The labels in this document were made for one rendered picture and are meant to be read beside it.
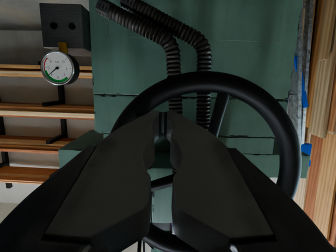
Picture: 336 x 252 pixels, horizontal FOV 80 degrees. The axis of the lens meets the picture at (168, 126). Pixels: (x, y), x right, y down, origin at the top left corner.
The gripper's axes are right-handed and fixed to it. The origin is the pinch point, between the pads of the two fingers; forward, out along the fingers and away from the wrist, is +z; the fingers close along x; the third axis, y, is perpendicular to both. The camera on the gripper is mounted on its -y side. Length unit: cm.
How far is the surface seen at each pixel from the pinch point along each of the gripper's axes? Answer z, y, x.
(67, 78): 26.6, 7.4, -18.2
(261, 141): 27.0, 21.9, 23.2
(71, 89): 267, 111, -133
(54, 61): 27.7, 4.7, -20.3
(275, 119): 12.6, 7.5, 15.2
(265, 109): 13.1, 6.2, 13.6
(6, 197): 213, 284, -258
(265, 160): 25.4, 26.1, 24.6
